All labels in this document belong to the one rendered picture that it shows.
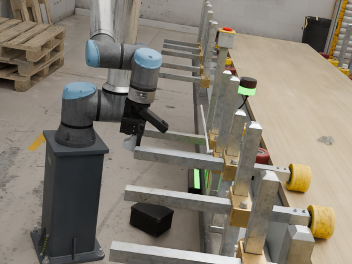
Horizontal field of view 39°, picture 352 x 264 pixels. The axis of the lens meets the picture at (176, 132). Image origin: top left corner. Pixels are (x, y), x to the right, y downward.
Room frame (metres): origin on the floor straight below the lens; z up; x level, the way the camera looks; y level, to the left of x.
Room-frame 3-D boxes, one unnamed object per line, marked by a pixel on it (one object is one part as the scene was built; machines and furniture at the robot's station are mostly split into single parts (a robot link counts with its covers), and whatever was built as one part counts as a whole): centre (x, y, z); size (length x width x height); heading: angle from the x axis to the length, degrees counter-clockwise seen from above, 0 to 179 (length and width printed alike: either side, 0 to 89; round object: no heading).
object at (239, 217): (1.11, -0.19, 0.95); 0.14 x 0.06 x 0.05; 2
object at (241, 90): (1.63, -0.22, 1.11); 0.06 x 0.06 x 0.02
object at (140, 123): (1.58, 0.14, 0.97); 0.09 x 0.08 x 0.12; 92
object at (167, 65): (3.09, -0.04, 0.80); 0.44 x 0.03 x 0.04; 92
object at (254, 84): (1.63, -0.22, 1.13); 0.06 x 0.06 x 0.02
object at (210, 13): (3.38, -0.10, 0.91); 0.04 x 0.04 x 0.48; 2
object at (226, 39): (2.14, -0.15, 1.18); 0.07 x 0.07 x 0.08; 2
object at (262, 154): (1.60, -0.29, 0.85); 0.08 x 0.08 x 0.11
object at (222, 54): (2.14, -0.15, 0.93); 0.05 x 0.05 x 0.45; 2
